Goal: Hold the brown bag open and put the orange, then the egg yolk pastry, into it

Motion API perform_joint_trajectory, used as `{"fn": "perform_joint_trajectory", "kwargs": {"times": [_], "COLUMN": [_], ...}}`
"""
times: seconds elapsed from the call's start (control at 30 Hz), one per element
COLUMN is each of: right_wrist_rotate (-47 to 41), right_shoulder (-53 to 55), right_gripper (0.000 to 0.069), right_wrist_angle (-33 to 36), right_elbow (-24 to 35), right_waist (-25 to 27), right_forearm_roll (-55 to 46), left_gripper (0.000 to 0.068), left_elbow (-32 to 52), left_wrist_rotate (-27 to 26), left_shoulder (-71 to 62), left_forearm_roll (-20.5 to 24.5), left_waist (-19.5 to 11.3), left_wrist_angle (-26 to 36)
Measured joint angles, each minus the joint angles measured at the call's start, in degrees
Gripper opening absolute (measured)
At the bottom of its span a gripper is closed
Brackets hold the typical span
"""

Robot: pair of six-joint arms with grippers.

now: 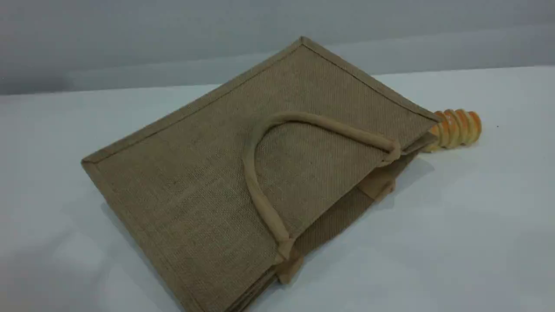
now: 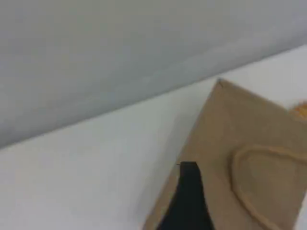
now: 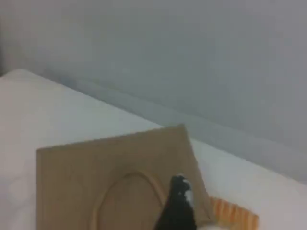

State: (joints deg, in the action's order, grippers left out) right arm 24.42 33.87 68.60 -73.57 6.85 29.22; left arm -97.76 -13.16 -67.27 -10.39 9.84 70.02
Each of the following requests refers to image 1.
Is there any brown jute tote bag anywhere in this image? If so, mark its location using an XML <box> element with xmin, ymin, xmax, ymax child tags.
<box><xmin>81</xmin><ymin>36</ymin><xmax>441</xmax><ymax>312</ymax></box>

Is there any spiral orange striped bread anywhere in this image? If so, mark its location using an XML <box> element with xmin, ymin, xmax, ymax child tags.
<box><xmin>423</xmin><ymin>108</ymin><xmax>483</xmax><ymax>153</ymax></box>

